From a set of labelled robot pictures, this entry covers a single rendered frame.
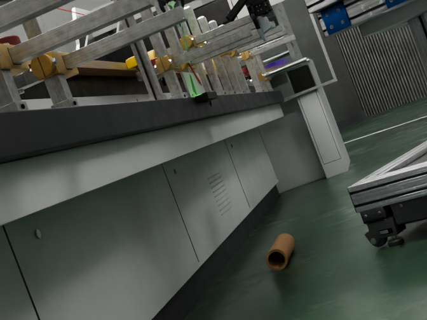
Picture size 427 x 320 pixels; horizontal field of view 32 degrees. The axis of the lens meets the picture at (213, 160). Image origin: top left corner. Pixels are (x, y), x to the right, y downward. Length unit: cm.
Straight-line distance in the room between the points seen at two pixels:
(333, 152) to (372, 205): 288
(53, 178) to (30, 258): 30
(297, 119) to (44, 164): 412
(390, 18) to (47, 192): 151
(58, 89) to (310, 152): 397
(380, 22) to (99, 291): 131
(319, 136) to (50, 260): 374
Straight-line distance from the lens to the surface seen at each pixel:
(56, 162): 152
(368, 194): 249
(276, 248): 279
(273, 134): 551
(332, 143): 535
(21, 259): 170
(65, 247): 190
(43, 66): 164
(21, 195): 135
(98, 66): 242
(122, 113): 187
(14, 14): 119
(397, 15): 260
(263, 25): 284
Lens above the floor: 52
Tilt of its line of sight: 1 degrees down
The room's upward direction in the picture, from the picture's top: 21 degrees counter-clockwise
